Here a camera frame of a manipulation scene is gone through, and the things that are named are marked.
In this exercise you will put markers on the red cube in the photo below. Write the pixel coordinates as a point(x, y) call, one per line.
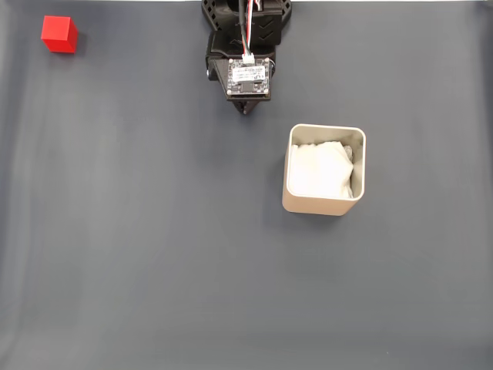
point(58, 32)

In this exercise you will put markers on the beige square box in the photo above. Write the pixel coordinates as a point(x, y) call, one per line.
point(316, 206)

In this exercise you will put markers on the white crumpled tissue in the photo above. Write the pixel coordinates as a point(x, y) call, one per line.
point(319, 169)

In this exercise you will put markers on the blue-grey table mat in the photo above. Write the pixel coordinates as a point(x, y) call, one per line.
point(154, 231)

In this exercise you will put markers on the camera circuit board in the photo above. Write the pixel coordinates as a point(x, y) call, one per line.
point(248, 77)

